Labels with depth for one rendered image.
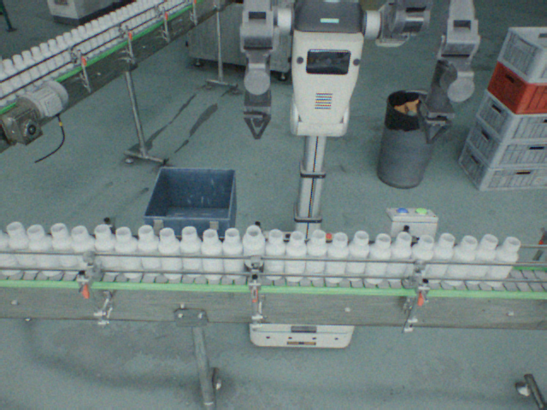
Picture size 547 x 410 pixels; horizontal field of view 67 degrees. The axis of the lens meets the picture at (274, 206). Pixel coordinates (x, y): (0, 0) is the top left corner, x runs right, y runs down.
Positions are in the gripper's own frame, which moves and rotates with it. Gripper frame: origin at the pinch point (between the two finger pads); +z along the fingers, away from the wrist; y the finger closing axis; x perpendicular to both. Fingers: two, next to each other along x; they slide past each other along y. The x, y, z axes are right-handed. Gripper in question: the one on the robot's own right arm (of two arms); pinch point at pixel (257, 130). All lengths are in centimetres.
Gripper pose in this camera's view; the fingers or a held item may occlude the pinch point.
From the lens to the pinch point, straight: 110.1
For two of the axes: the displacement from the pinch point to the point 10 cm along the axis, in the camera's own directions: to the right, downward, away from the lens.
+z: -0.3, 7.7, 6.4
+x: 10.0, 0.3, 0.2
